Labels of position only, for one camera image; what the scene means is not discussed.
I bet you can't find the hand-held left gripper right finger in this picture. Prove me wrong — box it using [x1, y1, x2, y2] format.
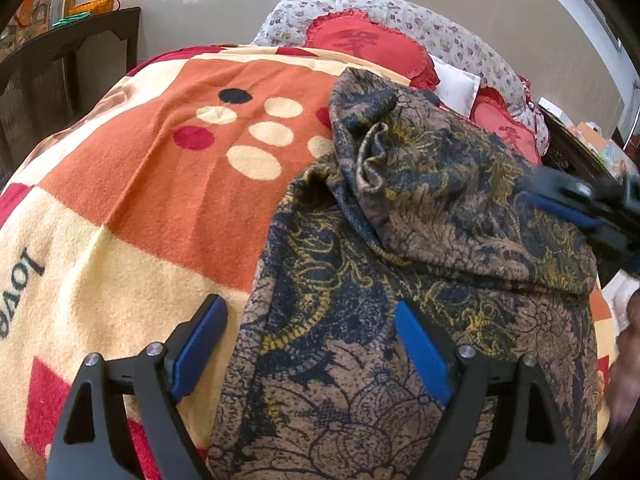
[394, 300, 577, 480]

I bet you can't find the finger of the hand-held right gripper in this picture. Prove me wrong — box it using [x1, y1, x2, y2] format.
[522, 194, 640, 277]
[519, 166, 597, 202]

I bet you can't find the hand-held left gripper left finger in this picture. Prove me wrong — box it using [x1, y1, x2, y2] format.
[45, 294, 229, 480]

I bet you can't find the brown patterned garment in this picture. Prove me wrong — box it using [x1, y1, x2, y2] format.
[207, 66, 601, 480]

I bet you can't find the person's right forearm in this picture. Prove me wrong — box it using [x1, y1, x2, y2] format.
[605, 290, 640, 431]

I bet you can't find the dark wooden nightstand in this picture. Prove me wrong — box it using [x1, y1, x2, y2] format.
[542, 110, 626, 186]

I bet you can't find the small red heart pillow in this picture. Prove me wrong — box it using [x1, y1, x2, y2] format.
[470, 86, 543, 166]

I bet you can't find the white pillow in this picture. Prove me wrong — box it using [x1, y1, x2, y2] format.
[427, 55, 483, 118]

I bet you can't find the floral quilt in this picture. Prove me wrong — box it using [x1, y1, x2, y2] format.
[250, 0, 551, 156]

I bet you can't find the orange cream printed blanket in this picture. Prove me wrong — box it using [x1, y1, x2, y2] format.
[0, 45, 616, 480]

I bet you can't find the dark wooden cabinet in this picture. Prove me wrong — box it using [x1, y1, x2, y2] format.
[0, 7, 142, 171]

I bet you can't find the yellow orange packet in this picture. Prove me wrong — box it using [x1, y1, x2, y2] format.
[67, 0, 121, 17]

